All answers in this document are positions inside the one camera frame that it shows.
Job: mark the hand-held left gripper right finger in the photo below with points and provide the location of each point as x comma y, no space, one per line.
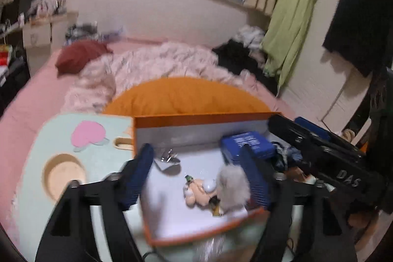
254,179

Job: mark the blue tin box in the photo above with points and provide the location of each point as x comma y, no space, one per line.
254,140

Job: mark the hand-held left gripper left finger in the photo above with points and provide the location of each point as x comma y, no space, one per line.
139,176

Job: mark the grey fur ball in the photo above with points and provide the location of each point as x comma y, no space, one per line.
231,185

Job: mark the green hanging garment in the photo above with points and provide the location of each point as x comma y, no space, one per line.
288,22

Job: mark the cartoon printed desktop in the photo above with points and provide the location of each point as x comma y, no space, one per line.
40,151

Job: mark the pile of white clothes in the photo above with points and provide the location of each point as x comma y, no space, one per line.
251,36

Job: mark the pink bed sheet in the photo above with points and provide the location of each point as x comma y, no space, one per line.
30,96

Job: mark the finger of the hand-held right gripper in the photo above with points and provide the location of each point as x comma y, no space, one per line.
313,126
288,130

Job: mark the orange cardboard box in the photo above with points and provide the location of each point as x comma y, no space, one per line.
172,203

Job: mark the doll figurine with white base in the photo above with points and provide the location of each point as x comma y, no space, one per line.
199,191

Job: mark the orange pillow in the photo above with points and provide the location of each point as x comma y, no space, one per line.
184,96

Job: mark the black hanging garment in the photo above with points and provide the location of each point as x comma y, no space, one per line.
356,19

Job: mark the pile of black clothes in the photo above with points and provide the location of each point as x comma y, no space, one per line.
236,56

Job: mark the metal binder clip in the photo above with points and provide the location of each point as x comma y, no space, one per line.
167,159

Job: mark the pink fluffy blanket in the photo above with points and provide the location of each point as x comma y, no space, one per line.
153,65

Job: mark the red box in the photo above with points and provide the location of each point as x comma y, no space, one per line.
4,56

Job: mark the dark red pillow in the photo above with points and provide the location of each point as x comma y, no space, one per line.
81,56

